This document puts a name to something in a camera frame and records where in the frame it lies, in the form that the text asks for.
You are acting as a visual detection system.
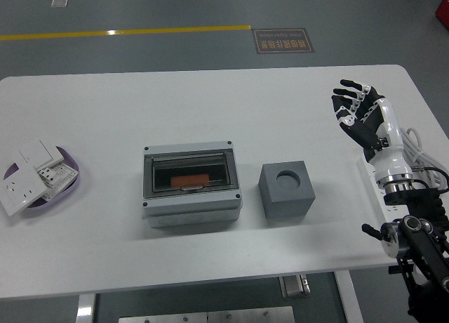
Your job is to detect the white power cord with plug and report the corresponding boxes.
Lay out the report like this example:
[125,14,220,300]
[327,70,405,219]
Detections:
[399,127,449,190]

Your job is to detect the grey under-table bracket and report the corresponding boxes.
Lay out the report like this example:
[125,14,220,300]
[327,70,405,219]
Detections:
[279,274,311,299]

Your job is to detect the grey electrical box with lid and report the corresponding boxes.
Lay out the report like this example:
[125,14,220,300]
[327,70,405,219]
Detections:
[142,140,243,229]

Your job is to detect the orange cylinder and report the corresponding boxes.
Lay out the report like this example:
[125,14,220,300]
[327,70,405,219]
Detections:
[170,174,210,187]

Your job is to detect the white wall socket panel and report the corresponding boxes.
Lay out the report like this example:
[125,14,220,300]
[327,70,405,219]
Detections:
[0,164,48,218]

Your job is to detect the purple tray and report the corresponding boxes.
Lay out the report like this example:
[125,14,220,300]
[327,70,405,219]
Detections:
[2,145,81,218]

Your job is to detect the red cabinet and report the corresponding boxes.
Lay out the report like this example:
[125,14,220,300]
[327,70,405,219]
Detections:
[434,0,449,24]

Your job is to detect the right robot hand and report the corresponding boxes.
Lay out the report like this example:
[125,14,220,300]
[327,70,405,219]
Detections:
[331,78,415,187]

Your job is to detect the metal base plate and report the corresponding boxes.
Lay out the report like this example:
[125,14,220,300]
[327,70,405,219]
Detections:
[118,305,295,323]

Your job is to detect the white wall switch panel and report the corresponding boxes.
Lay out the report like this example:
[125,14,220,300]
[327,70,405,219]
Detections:
[10,138,67,173]

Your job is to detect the brown floor sign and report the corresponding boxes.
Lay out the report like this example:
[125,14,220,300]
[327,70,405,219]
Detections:
[252,27,315,55]

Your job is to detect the white perforated plastic plate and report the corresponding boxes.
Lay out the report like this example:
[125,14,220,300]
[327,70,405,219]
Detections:
[43,161,79,201]

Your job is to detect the white table leg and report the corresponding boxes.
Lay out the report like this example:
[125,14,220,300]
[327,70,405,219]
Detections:
[333,270,365,323]
[75,294,96,323]

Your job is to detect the small white socket module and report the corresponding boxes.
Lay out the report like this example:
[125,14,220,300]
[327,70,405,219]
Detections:
[37,166,59,187]

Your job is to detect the grey cube with round hole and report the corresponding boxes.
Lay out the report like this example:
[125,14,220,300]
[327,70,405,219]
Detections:
[258,160,314,220]

